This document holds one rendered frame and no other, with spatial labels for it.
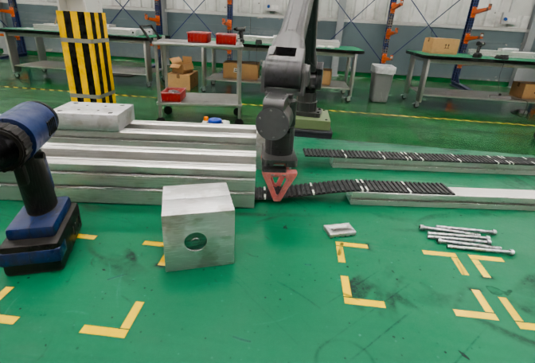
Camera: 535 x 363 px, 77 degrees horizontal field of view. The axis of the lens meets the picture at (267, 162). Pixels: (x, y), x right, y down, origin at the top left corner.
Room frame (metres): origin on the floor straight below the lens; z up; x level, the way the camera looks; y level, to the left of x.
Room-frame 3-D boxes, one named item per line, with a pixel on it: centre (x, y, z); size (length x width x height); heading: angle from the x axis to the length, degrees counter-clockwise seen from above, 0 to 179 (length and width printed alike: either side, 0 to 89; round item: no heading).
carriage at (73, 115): (0.80, 0.43, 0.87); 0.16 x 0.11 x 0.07; 93
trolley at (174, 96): (3.81, 0.84, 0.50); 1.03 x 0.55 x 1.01; 98
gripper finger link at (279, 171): (0.62, -0.02, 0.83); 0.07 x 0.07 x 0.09; 4
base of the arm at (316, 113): (1.22, -0.13, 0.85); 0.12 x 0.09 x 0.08; 77
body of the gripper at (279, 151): (0.64, -0.02, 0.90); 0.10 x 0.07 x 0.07; 4
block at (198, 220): (0.46, 0.11, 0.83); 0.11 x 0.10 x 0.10; 15
